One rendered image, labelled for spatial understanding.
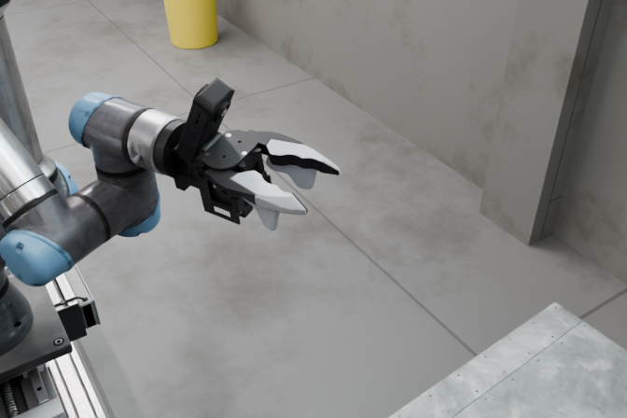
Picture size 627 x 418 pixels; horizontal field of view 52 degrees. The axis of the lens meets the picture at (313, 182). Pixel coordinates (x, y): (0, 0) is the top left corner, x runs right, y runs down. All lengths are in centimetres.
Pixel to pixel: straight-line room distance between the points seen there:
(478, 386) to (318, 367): 111
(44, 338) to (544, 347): 98
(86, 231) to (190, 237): 215
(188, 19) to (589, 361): 387
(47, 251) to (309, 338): 177
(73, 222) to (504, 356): 93
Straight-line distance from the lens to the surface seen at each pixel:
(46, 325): 119
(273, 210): 68
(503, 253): 295
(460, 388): 135
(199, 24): 482
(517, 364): 142
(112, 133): 82
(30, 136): 108
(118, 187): 87
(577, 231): 303
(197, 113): 70
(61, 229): 82
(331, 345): 246
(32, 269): 81
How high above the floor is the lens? 184
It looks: 34 degrees down
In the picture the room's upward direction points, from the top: straight up
